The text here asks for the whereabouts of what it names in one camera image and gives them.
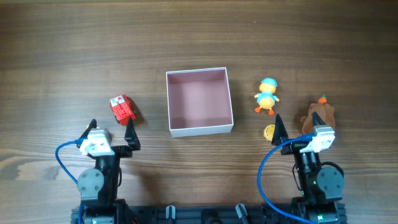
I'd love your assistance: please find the blue cable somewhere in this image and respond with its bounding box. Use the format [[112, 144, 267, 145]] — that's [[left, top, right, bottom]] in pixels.
[[55, 139, 85, 224], [256, 133, 318, 224]]

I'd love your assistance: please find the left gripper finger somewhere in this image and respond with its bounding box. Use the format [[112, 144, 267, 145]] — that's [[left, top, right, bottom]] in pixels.
[[124, 117, 141, 151], [79, 119, 97, 139]]

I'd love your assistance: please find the brown plush bear toy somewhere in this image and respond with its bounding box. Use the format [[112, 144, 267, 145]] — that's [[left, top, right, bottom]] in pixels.
[[300, 95, 336, 134]]

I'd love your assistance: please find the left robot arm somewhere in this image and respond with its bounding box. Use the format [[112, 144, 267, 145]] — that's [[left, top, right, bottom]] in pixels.
[[76, 118, 141, 224]]

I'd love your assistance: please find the right blue cable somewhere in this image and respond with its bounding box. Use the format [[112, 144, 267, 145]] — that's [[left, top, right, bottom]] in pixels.
[[256, 133, 318, 224]]

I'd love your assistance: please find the red toy fire truck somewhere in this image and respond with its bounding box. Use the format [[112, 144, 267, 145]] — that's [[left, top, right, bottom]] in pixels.
[[109, 94, 136, 126]]

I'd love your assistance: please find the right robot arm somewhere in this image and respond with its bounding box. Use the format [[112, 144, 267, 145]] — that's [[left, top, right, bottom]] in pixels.
[[272, 112, 348, 223]]

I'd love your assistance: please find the yellow duck toy blue hat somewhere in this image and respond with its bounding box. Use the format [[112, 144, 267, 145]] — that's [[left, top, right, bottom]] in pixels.
[[254, 78, 280, 116]]

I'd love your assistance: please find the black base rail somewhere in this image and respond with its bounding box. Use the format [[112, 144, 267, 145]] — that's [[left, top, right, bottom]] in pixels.
[[70, 203, 346, 224]]

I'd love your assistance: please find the left blue cable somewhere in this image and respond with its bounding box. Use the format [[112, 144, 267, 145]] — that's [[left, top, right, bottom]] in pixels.
[[55, 139, 85, 224]]

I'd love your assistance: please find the yellow round slice toy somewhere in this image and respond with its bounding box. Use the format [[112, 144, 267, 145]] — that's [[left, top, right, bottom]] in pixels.
[[264, 124, 275, 141]]

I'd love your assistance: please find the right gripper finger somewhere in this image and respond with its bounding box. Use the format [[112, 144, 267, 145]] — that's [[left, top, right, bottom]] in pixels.
[[312, 111, 325, 126], [271, 114, 289, 146]]

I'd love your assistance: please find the white box pink interior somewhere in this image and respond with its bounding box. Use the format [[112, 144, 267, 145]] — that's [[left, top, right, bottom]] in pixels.
[[166, 67, 234, 138]]

